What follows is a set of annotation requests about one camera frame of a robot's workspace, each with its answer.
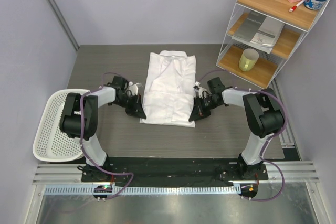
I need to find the pale yellow cup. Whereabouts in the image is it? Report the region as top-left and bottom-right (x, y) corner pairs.
(238, 48), (259, 71)

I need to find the red white marker pen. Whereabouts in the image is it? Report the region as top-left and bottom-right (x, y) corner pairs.
(288, 0), (305, 13)

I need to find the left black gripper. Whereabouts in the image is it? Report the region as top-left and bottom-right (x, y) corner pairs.
(112, 93), (146, 119)

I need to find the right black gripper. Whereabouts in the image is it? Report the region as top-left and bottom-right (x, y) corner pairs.
(189, 95), (221, 122)

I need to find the slotted grey cable duct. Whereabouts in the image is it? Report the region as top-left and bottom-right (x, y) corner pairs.
(44, 184), (241, 196)

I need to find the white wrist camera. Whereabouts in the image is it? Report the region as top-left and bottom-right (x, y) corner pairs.
(193, 81), (208, 99)
(128, 82), (142, 96)

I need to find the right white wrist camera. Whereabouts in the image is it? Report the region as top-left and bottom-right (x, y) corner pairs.
(193, 81), (208, 99)

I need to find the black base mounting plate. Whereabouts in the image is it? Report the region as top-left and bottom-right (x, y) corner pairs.
(77, 157), (268, 188)

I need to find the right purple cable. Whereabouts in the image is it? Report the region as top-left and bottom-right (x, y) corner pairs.
(195, 69), (288, 204)

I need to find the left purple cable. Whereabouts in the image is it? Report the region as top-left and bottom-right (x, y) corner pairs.
(78, 72), (134, 204)

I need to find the light grey booklet stack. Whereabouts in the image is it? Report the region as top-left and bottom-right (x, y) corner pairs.
(250, 17), (285, 53)

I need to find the white perforated plastic basket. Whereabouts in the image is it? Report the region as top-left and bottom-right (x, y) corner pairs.
(33, 89), (87, 163)

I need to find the white long sleeve shirt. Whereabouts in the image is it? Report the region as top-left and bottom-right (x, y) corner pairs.
(140, 50), (196, 128)

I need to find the white wire wooden shelf rack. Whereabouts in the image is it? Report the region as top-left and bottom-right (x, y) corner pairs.
(216, 0), (329, 89)

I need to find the grey wall corner strip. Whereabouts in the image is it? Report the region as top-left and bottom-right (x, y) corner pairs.
(46, 0), (80, 52)

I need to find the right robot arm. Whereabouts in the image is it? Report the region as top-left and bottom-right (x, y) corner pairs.
(189, 77), (288, 179)

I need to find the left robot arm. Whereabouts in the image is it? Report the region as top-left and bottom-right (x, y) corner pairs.
(59, 76), (146, 182)

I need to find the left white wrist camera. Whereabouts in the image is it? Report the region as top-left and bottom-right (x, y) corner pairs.
(128, 82), (142, 96)

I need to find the purple cable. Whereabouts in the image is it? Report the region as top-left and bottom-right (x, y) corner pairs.
(78, 72), (134, 204)
(195, 69), (288, 204)

